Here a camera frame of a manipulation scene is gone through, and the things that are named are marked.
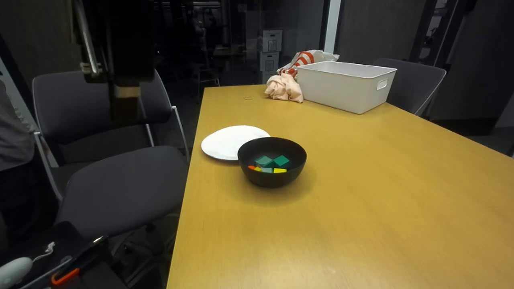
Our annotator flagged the person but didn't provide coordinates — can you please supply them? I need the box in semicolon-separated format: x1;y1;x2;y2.
0;79;59;245

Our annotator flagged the black bowl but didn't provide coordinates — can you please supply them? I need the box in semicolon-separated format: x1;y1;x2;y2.
237;137;308;189

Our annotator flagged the pink cloth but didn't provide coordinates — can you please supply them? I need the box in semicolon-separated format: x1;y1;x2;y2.
264;72;304;104

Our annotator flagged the black clamp with orange tips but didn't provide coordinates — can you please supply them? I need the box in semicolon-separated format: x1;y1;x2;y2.
50;236;110;288

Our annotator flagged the white hand controller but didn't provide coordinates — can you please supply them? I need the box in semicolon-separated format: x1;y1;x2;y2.
0;242;55;289

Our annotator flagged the stack of white boxes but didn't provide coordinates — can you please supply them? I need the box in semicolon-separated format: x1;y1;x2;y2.
258;30;283;83

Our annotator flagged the white plate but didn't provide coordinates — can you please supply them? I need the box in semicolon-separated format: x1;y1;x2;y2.
201;125;271;161

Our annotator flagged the row of grey chairs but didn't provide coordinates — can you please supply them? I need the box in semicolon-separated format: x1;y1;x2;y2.
32;69;190;242

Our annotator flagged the orange white striped cloth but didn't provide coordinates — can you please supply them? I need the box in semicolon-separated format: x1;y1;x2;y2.
277;50;340;79

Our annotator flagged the white plastic bin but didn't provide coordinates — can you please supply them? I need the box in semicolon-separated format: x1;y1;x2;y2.
296;61;398;115

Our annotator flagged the grey chair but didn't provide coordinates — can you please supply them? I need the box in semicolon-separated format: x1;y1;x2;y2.
371;58;447;117

